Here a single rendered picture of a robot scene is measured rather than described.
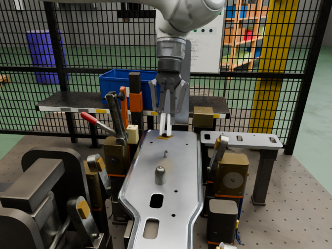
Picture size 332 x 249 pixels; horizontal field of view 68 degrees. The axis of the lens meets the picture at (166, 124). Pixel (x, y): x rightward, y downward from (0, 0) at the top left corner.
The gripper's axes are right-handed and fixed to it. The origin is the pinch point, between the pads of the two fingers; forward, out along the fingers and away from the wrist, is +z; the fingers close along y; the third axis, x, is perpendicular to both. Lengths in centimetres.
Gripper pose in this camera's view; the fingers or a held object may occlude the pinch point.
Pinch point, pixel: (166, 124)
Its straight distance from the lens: 78.8
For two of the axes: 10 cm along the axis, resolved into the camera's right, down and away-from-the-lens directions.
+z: -0.6, 9.9, 1.1
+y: 9.6, 0.9, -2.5
